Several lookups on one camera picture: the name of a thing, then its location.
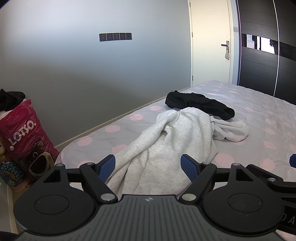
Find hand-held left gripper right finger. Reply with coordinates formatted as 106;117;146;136
179;153;262;205

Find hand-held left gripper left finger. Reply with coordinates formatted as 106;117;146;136
35;154;118;205

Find grey printed sweatshirt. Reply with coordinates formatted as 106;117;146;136
107;107;219;197

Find white garment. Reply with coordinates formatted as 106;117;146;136
209;116;249;142

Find grey bed with pink dots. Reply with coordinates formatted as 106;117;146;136
54;80;296;202

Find black garment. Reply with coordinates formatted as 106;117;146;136
165;91;235;120

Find red plastic bag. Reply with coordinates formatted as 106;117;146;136
0;100;60;183

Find dark wardrobe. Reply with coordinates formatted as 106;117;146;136
236;0;296;106

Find black cloth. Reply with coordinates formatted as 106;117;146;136
0;89;26;112

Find white door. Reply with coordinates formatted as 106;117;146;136
188;0;240;87

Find dark wall switch panel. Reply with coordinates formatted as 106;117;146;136
99;33;132;42

